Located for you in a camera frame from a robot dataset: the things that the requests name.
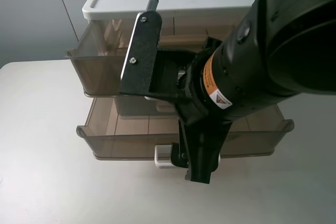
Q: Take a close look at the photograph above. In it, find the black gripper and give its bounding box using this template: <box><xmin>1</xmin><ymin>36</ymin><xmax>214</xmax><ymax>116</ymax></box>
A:
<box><xmin>170</xmin><ymin>37</ymin><xmax>232</xmax><ymax>184</ymax></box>

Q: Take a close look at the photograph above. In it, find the smoky transparent drawer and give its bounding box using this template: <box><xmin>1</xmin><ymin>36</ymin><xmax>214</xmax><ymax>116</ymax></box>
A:
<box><xmin>68</xmin><ymin>18</ymin><xmax>208</xmax><ymax>97</ymax></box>
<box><xmin>76</xmin><ymin>97</ymin><xmax>295</xmax><ymax>162</ymax></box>

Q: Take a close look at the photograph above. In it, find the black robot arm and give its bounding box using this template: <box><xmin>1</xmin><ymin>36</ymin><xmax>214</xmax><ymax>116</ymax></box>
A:
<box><xmin>175</xmin><ymin>0</ymin><xmax>335</xmax><ymax>184</ymax></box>

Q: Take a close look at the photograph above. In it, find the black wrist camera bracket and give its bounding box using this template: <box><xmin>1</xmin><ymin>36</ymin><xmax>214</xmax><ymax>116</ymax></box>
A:
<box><xmin>119</xmin><ymin>11</ymin><xmax>196</xmax><ymax>102</ymax></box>

